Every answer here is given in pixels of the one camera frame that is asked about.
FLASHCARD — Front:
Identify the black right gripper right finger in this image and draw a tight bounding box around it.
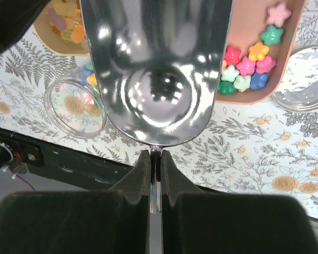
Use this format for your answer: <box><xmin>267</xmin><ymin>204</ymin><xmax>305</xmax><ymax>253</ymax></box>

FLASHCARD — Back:
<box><xmin>161</xmin><ymin>151</ymin><xmax>318</xmax><ymax>253</ymax></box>

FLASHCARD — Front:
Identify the pink tray of colourful candies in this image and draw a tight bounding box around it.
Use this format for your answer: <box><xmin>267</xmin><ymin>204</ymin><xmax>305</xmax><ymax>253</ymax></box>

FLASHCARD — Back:
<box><xmin>216</xmin><ymin>1</ymin><xmax>307</xmax><ymax>104</ymax></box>

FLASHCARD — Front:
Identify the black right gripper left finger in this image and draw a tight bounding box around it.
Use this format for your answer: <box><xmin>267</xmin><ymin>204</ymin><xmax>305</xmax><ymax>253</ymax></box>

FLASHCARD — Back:
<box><xmin>0</xmin><ymin>150</ymin><xmax>151</xmax><ymax>253</ymax></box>

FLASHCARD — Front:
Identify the clear glass jar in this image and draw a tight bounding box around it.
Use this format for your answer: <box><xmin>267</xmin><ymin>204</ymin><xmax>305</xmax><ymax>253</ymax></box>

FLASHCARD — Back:
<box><xmin>43</xmin><ymin>60</ymin><xmax>108</xmax><ymax>139</ymax></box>

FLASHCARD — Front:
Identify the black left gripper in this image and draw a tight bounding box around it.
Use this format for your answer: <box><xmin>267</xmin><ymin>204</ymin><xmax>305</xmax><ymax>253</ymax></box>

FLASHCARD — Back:
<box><xmin>0</xmin><ymin>0</ymin><xmax>49</xmax><ymax>54</ymax></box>

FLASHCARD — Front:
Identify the silver metal jar lid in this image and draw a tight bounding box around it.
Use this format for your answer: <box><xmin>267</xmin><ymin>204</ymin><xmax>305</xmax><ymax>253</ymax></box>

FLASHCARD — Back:
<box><xmin>272</xmin><ymin>46</ymin><xmax>318</xmax><ymax>113</ymax></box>

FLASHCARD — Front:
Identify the silver metal scoop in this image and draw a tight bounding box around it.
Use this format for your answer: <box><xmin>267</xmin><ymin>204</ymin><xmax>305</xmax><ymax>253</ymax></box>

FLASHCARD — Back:
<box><xmin>79</xmin><ymin>0</ymin><xmax>234</xmax><ymax>215</ymax></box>

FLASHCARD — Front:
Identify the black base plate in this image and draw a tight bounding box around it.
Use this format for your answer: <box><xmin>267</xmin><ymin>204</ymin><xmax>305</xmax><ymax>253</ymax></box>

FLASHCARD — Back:
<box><xmin>0</xmin><ymin>128</ymin><xmax>132</xmax><ymax>191</ymax></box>

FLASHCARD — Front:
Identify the beige tray of orange candies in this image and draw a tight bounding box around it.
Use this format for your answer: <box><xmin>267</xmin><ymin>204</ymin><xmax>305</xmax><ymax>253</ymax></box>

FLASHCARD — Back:
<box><xmin>33</xmin><ymin>0</ymin><xmax>89</xmax><ymax>56</ymax></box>

